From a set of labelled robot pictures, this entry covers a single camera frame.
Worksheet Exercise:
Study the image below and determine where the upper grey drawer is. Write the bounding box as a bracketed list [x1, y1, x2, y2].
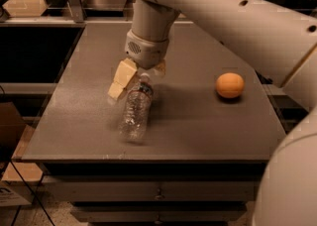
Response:
[43, 175, 259, 202]

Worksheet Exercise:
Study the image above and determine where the orange fruit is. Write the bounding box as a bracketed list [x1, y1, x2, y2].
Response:
[216, 72, 245, 99]

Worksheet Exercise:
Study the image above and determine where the lower grey drawer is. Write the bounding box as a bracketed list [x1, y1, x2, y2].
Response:
[71, 201, 247, 223]

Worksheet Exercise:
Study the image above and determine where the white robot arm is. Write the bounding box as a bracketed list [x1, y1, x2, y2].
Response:
[108, 0, 317, 226]

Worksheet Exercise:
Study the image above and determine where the brown cardboard box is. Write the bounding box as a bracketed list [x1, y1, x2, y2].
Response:
[0, 102, 26, 149]

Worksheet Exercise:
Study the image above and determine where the clear plastic water bottle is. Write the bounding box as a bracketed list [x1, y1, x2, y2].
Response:
[119, 73, 154, 144]

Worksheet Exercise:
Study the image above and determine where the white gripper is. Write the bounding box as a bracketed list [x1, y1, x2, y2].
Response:
[108, 30, 169, 101]

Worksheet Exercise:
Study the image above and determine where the black cable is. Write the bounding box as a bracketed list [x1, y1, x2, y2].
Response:
[9, 160, 55, 226]

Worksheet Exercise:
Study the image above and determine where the grey drawer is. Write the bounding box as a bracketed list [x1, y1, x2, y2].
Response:
[43, 175, 259, 202]
[71, 201, 247, 223]

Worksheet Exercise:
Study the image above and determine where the white printed box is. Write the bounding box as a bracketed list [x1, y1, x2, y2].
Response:
[0, 181, 33, 207]

